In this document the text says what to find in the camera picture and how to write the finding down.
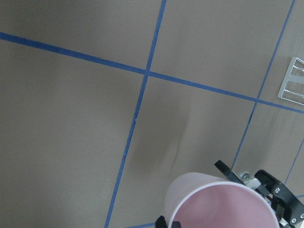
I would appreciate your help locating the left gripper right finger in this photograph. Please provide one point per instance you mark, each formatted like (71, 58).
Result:
(227, 172)

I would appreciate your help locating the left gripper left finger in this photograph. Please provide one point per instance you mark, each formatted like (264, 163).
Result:
(161, 223)

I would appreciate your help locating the pink plastic cup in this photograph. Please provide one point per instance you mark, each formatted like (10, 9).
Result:
(199, 200)

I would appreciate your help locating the white wire cup rack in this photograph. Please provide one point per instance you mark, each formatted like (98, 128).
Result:
(292, 86)

